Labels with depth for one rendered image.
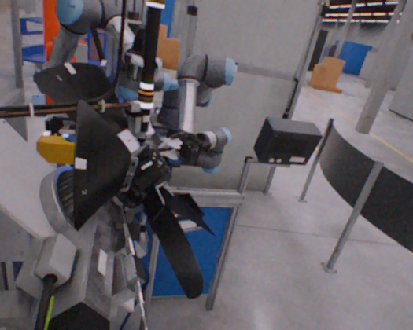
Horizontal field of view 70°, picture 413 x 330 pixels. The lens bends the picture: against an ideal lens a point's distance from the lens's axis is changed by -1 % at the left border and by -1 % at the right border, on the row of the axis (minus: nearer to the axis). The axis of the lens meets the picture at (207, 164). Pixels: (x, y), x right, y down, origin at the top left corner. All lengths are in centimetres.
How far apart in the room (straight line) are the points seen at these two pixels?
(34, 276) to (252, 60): 251
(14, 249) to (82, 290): 36
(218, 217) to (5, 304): 98
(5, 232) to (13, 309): 21
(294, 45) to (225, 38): 65
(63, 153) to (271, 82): 212
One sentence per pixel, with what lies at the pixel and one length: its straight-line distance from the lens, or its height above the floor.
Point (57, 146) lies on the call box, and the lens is 130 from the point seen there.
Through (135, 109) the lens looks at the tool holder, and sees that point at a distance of 85.
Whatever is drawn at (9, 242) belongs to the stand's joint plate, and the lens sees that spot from 92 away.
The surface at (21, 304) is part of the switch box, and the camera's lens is 100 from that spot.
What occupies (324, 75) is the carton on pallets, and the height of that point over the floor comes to 54.
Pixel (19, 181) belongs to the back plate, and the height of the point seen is 118.
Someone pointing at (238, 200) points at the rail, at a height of 82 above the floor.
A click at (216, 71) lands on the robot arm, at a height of 141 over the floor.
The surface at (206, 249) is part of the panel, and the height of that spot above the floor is 49.
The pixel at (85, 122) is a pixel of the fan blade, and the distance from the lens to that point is 57.
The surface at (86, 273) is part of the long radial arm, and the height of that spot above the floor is 114.
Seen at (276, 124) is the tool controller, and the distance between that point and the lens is 139.
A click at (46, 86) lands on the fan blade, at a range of 84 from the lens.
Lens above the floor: 160
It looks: 25 degrees down
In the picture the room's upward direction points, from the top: 12 degrees clockwise
